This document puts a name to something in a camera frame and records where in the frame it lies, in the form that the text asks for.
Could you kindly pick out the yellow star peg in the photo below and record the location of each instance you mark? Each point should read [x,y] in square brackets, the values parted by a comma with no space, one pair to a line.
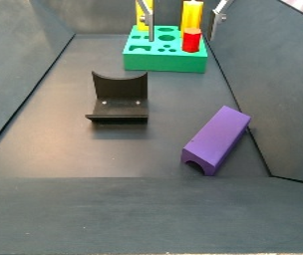
[191,14]

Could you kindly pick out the green foam shape board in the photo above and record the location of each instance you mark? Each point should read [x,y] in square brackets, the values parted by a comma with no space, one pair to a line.
[161,55]

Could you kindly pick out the red cylinder peg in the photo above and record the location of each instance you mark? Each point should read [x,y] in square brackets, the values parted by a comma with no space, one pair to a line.
[189,40]

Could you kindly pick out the black L-shaped fixture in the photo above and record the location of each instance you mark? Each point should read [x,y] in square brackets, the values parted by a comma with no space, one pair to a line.
[121,99]

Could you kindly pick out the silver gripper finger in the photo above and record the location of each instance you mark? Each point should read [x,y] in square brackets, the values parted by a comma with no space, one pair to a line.
[217,16]
[146,18]

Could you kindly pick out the yellow square block peg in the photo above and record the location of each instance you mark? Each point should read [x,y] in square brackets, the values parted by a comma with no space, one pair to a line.
[141,25]

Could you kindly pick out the purple arch block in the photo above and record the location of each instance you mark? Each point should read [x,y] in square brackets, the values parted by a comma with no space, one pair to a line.
[211,144]

